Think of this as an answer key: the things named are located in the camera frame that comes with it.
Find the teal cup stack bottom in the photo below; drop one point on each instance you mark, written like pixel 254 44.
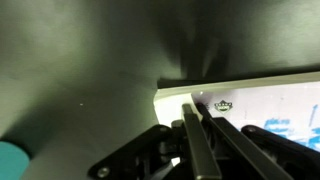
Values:
pixel 14 160

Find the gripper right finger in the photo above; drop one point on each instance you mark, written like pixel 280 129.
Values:
pixel 238 156

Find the blue and white book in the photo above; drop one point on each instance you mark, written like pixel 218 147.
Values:
pixel 287 105

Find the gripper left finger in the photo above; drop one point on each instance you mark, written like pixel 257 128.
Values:
pixel 204 164

